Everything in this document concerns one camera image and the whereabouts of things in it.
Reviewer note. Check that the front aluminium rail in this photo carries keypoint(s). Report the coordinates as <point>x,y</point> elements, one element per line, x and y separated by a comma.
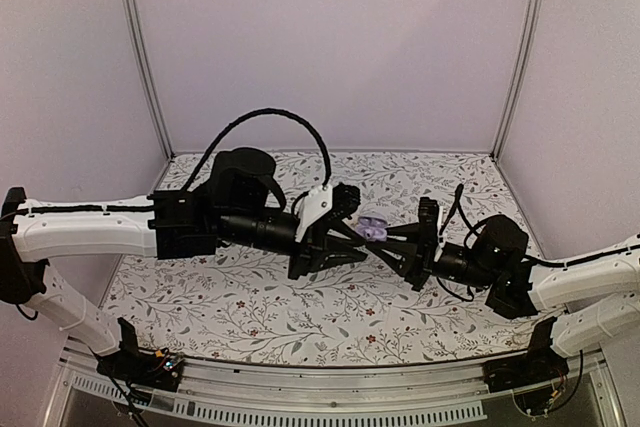
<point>450,391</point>

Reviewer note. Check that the floral patterned table mat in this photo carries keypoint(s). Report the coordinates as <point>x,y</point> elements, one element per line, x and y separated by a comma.
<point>240,305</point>

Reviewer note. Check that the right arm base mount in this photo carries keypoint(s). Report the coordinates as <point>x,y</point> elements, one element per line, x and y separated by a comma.
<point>536,381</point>

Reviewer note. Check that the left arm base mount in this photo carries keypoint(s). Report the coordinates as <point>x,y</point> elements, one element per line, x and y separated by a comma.
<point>160,370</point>

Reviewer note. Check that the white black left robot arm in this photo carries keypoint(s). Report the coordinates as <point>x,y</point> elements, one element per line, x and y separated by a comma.
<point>240,203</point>

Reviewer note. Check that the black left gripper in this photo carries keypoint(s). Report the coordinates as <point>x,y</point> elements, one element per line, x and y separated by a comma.
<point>318,247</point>

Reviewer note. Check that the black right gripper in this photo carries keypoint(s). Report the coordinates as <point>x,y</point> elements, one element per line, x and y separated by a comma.
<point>417,260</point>

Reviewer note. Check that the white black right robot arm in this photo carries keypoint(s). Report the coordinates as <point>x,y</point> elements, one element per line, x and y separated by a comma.
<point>519,285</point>

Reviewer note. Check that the purple round case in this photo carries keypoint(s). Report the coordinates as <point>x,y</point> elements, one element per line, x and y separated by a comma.
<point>372,227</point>

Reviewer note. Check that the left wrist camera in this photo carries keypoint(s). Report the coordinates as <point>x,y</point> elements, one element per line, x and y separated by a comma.
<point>325,203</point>

